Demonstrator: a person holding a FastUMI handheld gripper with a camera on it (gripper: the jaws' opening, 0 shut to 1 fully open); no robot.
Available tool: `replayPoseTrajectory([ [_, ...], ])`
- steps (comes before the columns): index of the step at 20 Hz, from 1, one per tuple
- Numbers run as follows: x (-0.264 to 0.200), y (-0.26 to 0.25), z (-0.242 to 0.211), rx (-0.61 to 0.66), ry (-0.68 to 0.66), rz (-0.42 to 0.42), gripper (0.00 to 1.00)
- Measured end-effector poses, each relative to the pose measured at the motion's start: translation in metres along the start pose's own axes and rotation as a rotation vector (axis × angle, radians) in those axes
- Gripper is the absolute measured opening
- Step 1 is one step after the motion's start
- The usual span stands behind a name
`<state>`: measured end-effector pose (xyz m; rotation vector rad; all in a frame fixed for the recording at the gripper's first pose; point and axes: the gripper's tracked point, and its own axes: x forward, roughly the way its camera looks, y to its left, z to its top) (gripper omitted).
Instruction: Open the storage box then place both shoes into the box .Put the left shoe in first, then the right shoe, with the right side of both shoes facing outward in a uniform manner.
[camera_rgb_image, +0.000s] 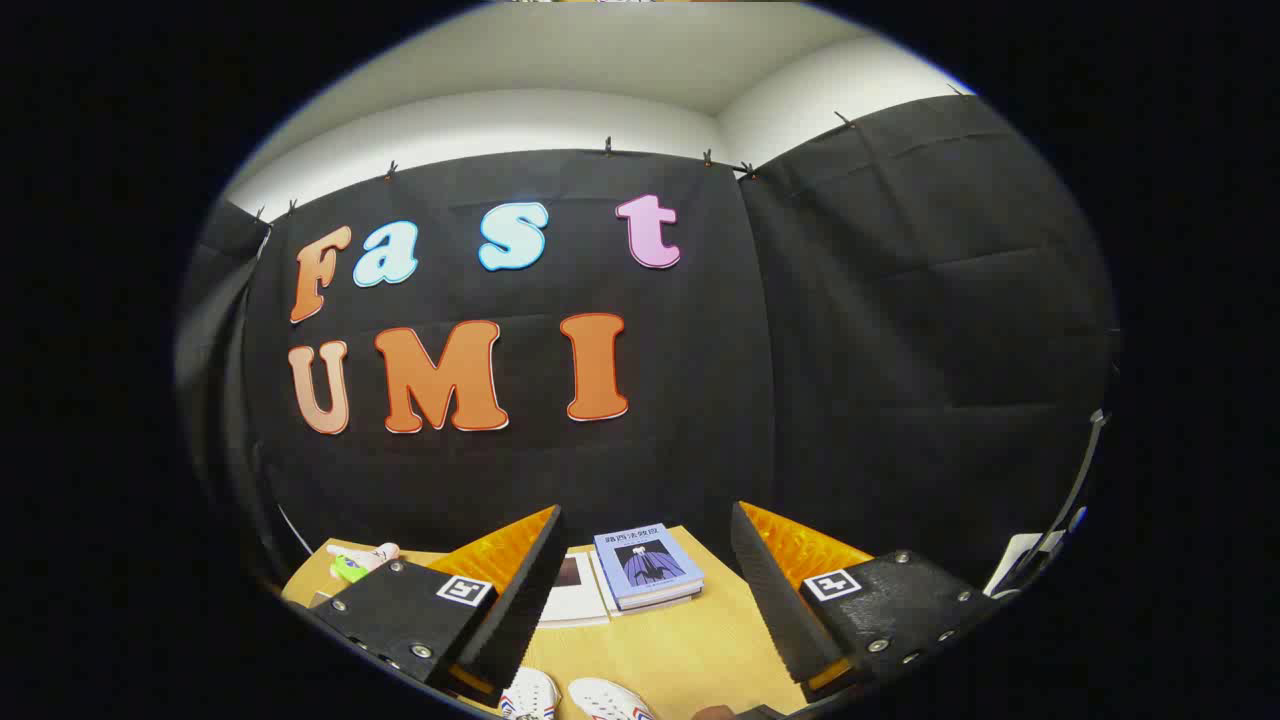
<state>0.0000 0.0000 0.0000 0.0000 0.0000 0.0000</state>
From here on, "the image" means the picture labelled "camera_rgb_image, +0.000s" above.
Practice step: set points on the white book under blue book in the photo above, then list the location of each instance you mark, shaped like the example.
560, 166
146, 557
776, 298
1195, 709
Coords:
640, 608

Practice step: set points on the pink starfish plush toy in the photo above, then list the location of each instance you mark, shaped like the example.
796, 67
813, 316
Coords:
365, 558

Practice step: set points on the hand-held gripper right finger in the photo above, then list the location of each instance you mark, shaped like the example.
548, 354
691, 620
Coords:
775, 610

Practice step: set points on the white book with portrait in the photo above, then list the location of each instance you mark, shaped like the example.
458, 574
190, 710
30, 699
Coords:
575, 600

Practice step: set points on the white canvas shoe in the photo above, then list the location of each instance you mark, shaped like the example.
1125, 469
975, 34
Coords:
605, 700
530, 695

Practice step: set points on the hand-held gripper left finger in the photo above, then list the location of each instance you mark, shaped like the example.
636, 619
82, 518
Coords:
520, 610

